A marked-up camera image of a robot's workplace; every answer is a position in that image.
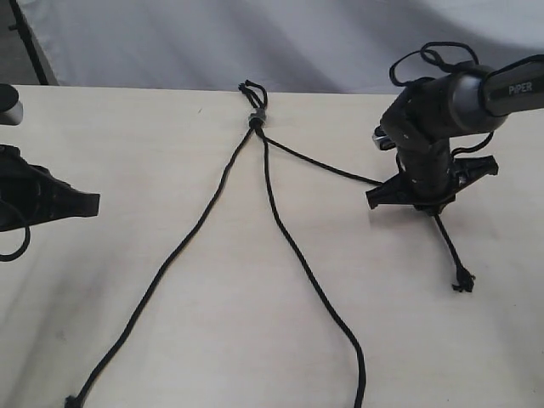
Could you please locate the silver metal ferrule collar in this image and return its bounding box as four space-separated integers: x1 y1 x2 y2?
248 109 267 129

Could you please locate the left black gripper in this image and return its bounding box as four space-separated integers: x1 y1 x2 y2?
1 144 100 232

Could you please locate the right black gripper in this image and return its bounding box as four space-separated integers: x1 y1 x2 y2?
365 80 498 209

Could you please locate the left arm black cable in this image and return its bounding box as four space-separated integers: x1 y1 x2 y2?
0 199 31 263

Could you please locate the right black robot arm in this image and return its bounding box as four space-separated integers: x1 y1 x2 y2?
366 54 543 214

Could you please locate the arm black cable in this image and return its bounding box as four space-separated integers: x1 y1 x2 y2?
389 41 496 158
0 199 31 263

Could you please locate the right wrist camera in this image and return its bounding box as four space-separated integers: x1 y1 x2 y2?
372 126 396 151

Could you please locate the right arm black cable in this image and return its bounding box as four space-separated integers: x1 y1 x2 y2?
389 41 496 158

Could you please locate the grey backdrop cloth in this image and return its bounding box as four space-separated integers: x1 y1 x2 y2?
20 1 543 94

